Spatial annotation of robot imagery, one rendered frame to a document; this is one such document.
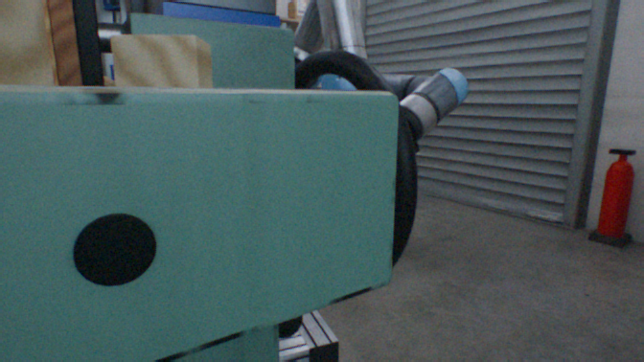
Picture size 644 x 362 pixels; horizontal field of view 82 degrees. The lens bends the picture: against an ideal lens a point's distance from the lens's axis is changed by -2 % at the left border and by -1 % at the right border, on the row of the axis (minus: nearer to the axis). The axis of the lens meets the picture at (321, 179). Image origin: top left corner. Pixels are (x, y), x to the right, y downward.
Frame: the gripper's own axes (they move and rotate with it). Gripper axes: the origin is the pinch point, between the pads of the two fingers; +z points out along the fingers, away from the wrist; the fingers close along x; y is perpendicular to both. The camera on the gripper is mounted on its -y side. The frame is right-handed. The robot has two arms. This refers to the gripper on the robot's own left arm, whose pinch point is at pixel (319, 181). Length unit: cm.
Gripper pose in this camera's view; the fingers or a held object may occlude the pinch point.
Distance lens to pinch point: 59.5
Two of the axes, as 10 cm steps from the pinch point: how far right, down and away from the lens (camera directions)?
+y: 4.2, 7.9, 4.5
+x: -5.5, -1.8, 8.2
